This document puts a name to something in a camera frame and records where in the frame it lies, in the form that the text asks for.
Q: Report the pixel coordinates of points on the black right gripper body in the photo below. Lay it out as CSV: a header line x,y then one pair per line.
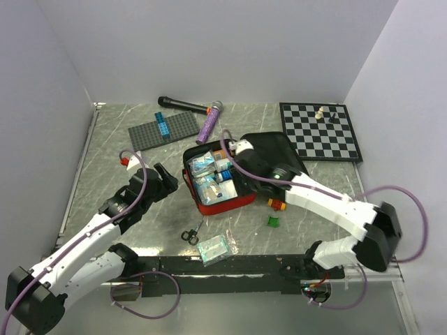
x,y
247,184

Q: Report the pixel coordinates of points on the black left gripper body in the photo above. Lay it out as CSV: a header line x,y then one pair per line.
x,y
154,197

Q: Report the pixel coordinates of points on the blue white bandage roll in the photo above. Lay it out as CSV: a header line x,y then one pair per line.
x,y
223,176

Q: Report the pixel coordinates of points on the bag of alcohol wipes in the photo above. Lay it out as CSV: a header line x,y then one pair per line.
x,y
202,164

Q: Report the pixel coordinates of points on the blue cotton swab pouch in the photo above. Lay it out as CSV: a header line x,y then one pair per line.
x,y
208,190

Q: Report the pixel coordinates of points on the red medicine kit case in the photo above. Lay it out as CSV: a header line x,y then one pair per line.
x,y
274,147

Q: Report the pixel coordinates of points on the black handled scissors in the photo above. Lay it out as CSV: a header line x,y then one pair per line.
x,y
191,235

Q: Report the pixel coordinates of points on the white plastic medicine bottle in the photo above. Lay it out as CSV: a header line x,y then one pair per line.
x,y
223,164

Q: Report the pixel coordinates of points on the brown bottle orange cap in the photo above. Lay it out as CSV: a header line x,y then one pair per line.
x,y
219,154

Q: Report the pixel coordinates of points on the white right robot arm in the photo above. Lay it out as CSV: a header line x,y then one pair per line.
x,y
374,230

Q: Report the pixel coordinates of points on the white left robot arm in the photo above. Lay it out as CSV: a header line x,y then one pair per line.
x,y
39,297

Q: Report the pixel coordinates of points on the toy brick car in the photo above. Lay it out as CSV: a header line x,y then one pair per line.
x,y
276,205

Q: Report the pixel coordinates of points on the grey brick baseplate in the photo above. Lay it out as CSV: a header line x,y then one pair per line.
x,y
147,136

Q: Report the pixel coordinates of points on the blue toy bricks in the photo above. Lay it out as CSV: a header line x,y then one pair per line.
x,y
162,125

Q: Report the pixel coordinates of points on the purple glitter toy microphone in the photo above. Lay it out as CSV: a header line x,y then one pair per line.
x,y
211,119

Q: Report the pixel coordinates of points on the green curved toy brick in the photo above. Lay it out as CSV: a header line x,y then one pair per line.
x,y
273,221

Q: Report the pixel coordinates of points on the black white chessboard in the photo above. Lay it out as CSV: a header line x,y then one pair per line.
x,y
320,140

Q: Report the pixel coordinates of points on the white chess piece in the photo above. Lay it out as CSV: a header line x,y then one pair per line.
x,y
319,114

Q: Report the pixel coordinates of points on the black microphone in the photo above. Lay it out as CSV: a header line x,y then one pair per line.
x,y
170,103

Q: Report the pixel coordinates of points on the black chess piece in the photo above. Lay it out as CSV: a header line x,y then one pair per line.
x,y
333,118

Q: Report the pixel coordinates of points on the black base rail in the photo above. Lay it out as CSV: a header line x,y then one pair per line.
x,y
236,274

